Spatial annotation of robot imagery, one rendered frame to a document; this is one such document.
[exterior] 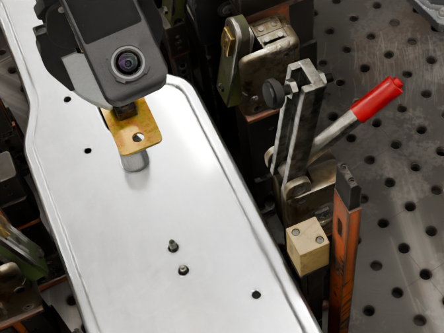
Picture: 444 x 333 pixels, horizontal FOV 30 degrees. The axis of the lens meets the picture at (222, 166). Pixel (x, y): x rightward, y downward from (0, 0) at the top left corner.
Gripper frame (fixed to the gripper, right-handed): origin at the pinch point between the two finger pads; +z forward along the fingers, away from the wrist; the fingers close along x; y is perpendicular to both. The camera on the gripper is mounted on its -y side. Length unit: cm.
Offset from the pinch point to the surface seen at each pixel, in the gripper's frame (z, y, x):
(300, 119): 9.3, -2.4, -14.9
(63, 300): 57, 14, 17
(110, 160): 26.7, 13.5, 2.7
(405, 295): 57, -6, -29
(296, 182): 19.4, -2.9, -14.1
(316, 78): 5.5, -1.4, -17.1
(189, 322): 27.0, -9.1, 1.4
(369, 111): 14.4, -1.4, -22.9
